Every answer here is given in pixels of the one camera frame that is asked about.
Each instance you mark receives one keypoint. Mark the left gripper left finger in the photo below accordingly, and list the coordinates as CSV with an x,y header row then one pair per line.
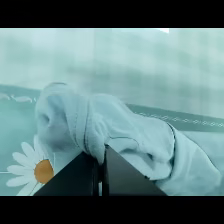
x,y
75,178

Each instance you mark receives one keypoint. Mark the white shirt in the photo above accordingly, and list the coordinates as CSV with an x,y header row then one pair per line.
x,y
116,126

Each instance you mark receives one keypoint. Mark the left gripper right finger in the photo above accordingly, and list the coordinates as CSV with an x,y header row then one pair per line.
x,y
128,180

